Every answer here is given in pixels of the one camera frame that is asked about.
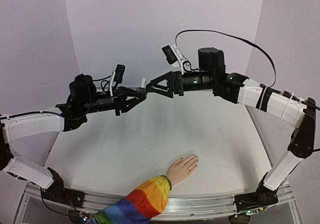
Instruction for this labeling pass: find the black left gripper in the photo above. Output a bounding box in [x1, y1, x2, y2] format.
[81, 86, 147, 116]

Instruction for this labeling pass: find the white nail polish cap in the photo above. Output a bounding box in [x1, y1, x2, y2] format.
[140, 78, 147, 89]

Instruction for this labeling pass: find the purple nail polish bottle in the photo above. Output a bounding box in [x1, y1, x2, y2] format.
[136, 87, 147, 95]

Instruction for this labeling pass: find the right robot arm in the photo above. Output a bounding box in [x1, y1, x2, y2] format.
[147, 68, 320, 223]

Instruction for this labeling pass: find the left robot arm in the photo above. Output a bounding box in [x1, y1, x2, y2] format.
[0, 86, 147, 207]

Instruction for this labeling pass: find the rainbow sleeve forearm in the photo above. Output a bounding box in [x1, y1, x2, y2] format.
[88, 175, 172, 224]

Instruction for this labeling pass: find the mannequin hand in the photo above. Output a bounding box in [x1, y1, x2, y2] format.
[165, 154, 199, 186]

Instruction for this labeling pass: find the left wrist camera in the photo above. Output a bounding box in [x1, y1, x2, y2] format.
[109, 64, 126, 97]

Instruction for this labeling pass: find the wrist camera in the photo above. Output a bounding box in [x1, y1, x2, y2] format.
[161, 45, 187, 75]
[109, 64, 126, 97]

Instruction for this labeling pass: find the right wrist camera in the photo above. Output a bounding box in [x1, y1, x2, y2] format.
[161, 45, 187, 75]

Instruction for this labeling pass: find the black right camera cable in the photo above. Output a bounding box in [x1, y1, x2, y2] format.
[174, 29, 278, 87]

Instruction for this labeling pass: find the aluminium front rail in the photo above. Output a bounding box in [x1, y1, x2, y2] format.
[25, 176, 293, 224]

